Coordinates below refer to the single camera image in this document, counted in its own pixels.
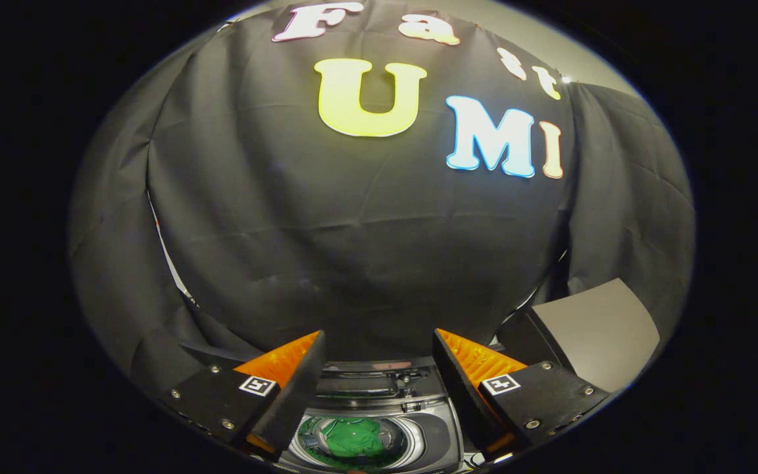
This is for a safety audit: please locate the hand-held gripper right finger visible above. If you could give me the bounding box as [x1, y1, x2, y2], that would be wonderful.
[432, 328, 610, 461]

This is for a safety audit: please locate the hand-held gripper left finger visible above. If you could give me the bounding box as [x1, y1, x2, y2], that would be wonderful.
[159, 330, 326, 461]

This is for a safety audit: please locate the grey washing machine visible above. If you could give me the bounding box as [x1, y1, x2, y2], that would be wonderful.
[277, 359, 478, 474]

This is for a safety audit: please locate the green polo shirt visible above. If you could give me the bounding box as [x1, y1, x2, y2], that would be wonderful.
[318, 418, 386, 460]

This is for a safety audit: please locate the dark transparent washing machine lid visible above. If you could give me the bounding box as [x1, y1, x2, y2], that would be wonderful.
[320, 360, 438, 401]

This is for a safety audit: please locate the grey cabinet with black frame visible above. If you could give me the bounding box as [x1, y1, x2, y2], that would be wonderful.
[496, 278, 661, 394]

